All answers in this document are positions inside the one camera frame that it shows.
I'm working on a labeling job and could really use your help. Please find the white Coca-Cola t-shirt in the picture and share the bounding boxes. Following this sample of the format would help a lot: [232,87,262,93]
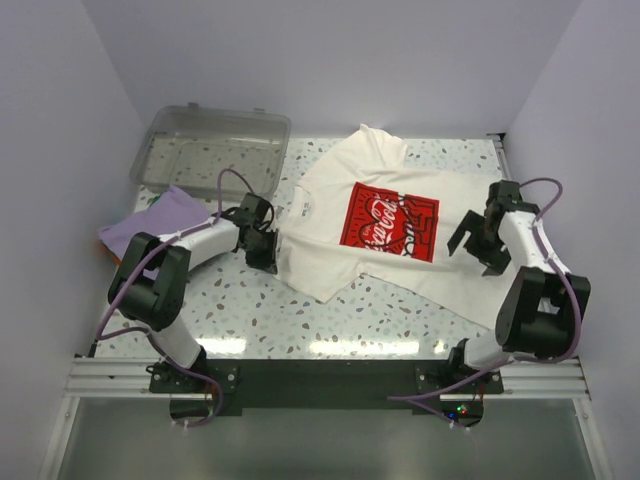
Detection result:
[276,125,514,328]

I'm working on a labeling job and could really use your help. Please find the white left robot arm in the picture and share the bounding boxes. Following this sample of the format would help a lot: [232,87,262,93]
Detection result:
[108,193,278,376]

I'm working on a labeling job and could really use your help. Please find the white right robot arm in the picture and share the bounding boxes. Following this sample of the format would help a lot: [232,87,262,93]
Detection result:
[447,180,591,375]

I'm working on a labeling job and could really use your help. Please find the folded purple t-shirt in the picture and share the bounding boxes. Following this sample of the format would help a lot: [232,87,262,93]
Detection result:
[98,186,210,249]

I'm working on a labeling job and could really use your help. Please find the clear plastic storage bin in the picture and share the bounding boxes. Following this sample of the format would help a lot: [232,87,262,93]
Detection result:
[130,103,291,202]

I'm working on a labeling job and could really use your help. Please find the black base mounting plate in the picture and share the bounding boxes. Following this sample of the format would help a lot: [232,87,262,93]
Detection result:
[146,359,504,426]

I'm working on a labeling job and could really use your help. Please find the folded orange and teal clothes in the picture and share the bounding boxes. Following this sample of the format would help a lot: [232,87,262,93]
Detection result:
[96,239,126,265]

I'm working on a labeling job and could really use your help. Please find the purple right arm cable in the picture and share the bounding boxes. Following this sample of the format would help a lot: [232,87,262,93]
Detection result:
[387,177,586,415]

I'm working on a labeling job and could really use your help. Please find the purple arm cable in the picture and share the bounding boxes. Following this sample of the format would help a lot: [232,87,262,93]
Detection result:
[387,177,586,415]
[94,168,259,429]

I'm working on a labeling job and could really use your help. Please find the aluminium right side rail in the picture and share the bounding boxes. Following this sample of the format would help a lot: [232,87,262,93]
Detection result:
[486,133,513,180]

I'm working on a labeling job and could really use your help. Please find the aluminium rail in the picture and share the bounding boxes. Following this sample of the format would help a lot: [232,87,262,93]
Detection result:
[64,358,590,400]
[486,133,513,180]

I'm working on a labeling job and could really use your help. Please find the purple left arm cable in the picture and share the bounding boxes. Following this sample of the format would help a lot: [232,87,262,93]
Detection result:
[94,168,259,429]

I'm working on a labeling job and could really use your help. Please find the aluminium front rail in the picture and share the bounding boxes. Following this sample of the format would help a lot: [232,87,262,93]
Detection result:
[64,358,590,400]

